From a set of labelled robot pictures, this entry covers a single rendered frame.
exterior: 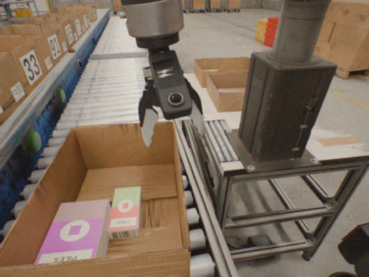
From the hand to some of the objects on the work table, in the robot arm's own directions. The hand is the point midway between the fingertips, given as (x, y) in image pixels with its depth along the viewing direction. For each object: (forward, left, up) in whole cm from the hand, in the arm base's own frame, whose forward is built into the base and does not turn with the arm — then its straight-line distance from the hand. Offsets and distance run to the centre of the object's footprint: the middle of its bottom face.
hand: (175, 140), depth 45 cm
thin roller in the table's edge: (-24, -28, -28) cm, 46 cm away
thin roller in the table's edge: (-21, -29, -28) cm, 45 cm away
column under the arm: (-39, -18, -26) cm, 50 cm away
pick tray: (-56, -91, -31) cm, 111 cm away
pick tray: (-53, -59, -29) cm, 84 cm away
